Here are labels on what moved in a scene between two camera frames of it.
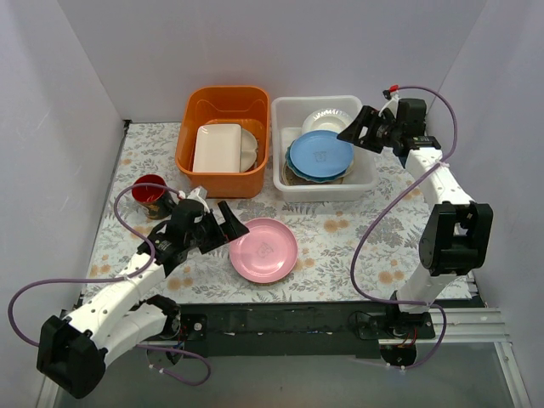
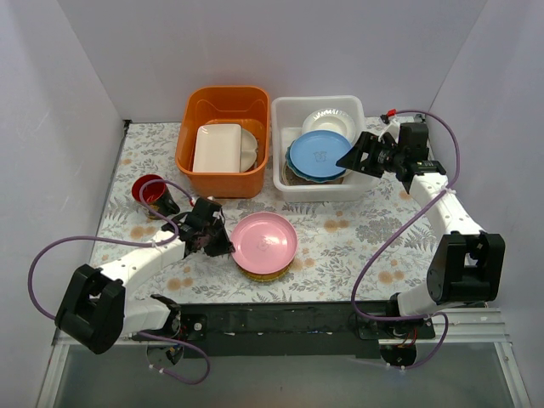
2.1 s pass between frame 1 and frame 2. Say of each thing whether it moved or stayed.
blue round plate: stayed
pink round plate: moved
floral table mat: stayed
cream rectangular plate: stayed
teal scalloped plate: stayed
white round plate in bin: stayed
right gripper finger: moved
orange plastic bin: stayed
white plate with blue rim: stayed
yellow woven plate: moved
